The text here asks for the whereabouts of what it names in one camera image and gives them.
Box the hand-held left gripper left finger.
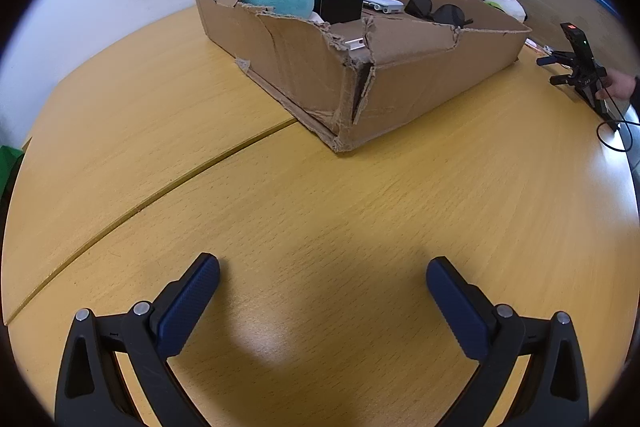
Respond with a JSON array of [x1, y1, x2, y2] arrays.
[[54, 253, 221, 427]]

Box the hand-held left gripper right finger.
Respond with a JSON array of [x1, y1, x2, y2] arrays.
[[426, 257, 591, 427]]

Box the black sunglasses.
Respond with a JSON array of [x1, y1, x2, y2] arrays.
[[404, 0, 474, 28]]

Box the brown cardboard box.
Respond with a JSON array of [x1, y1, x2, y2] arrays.
[[193, 0, 533, 154]]

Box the white folding phone stand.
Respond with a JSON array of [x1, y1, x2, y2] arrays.
[[361, 0, 405, 15]]

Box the wooden desktop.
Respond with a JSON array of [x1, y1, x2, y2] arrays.
[[2, 0, 640, 427]]

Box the person's right hand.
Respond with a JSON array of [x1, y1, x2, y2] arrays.
[[595, 74, 637, 102]]

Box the white panda plush toy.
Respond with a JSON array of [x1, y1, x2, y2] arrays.
[[484, 0, 528, 22]]

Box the black product box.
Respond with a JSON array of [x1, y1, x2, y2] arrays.
[[313, 0, 364, 22]]

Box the black cable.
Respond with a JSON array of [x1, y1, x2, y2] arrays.
[[596, 87, 640, 152]]

